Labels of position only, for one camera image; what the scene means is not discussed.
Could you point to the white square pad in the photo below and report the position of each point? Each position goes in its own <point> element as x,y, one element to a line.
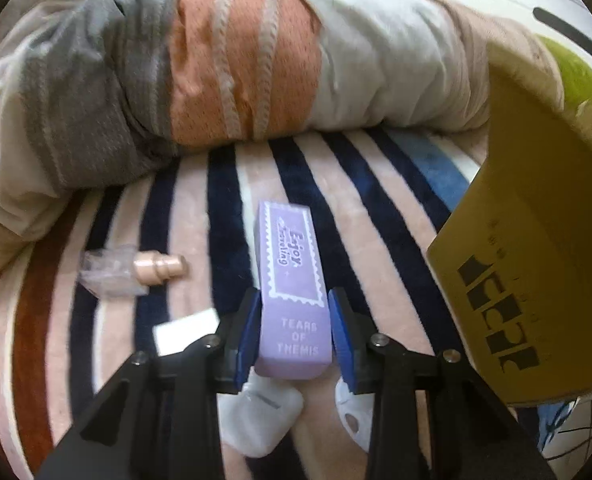
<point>186,332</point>

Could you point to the white printed bag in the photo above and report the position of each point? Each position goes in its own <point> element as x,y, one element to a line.
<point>570,430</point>

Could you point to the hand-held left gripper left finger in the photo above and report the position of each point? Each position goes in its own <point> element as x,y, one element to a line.
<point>245,341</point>

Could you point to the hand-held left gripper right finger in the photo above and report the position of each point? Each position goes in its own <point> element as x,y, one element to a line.
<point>345,341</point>

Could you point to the white earbuds case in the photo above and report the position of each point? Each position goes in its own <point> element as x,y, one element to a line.
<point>262,420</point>

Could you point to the white plastic clip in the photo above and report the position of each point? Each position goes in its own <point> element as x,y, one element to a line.
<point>352,412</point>

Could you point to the green ball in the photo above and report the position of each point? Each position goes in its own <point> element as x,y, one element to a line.
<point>578,77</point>

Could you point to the purple rectangular box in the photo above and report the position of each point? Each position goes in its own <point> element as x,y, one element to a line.
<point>290,280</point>

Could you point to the striped plush blanket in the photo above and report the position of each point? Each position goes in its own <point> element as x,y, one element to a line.
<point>226,270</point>

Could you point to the yellow cardboard box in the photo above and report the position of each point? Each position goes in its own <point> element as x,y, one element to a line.
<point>535,240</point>

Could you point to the clear bottle with beige pump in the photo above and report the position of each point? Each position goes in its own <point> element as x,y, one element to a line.
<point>126,271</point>

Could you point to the patchwork rolled quilt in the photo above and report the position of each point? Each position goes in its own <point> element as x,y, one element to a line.
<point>216,75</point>

